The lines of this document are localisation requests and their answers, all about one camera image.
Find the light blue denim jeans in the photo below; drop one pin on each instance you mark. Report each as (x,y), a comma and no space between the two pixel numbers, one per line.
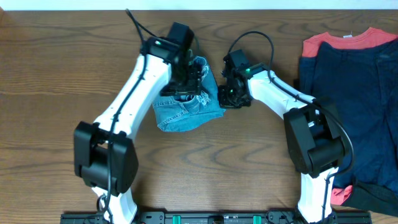
(187,112)

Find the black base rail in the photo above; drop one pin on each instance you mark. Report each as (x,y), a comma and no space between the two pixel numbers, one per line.
(270,217)

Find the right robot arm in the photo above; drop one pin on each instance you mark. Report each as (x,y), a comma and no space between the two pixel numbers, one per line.
(316,139)

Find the red t-shirt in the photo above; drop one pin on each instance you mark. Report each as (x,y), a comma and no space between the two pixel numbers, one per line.
(370,38)

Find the black garment under pile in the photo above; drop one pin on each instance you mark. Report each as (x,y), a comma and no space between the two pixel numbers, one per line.
(373,199)

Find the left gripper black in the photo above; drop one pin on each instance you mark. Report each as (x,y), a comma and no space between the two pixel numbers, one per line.
(193,86)

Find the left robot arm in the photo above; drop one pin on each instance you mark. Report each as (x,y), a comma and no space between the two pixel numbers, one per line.
(104,153)

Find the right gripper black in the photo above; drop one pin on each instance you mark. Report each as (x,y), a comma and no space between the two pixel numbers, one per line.
(224,102)

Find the navy blue folded garment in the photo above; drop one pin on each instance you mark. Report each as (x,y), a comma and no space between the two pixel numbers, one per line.
(377,64)

